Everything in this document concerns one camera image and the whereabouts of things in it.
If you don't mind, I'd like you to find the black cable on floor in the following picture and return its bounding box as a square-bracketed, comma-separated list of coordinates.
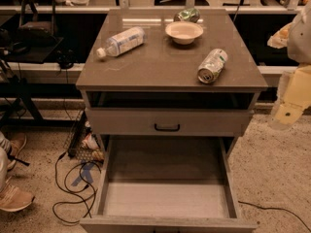
[52, 150, 102, 226]

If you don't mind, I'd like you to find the white ceramic bowl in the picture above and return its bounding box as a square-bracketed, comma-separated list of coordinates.
[165, 21, 203, 45]

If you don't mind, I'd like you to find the clear plastic water bottle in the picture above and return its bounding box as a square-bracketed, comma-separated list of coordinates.
[96, 26, 146, 58]

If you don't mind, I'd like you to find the black cable at right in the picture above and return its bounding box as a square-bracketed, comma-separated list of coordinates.
[238, 200, 311, 233]

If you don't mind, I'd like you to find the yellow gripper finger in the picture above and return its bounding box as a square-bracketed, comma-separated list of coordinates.
[268, 101, 303, 130]
[267, 23, 292, 49]

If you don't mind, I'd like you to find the tan sneaker near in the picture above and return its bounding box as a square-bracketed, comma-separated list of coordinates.
[0, 183, 35, 213]

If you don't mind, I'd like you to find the black wire basket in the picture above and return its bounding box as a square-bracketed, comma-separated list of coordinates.
[64, 112, 104, 162]

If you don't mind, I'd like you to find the grey drawer cabinet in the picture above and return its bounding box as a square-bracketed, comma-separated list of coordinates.
[75, 8, 269, 233]

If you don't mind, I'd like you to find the blue tape cross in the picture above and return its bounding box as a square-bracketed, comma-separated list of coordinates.
[71, 163, 94, 186]

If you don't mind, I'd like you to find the tan sneaker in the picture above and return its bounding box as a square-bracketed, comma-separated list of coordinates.
[8, 133, 27, 171]
[0, 183, 35, 213]

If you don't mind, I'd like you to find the tan sneaker far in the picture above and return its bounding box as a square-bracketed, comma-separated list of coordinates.
[8, 133, 27, 171]

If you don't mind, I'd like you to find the closed drawer with black handle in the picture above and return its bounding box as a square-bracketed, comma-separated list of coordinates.
[86, 108, 253, 137]

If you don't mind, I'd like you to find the crushed green soda can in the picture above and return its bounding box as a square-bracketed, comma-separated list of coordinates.
[174, 8, 200, 23]

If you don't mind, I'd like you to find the silver green 7up can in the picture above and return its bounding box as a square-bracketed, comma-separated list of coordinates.
[197, 49, 228, 83]

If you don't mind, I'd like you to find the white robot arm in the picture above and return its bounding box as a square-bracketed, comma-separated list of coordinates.
[267, 1, 311, 130]

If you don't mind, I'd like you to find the open grey drawer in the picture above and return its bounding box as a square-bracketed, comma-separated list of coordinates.
[81, 137, 257, 233]

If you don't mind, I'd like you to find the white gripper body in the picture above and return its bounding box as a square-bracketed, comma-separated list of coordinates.
[283, 65, 311, 110]

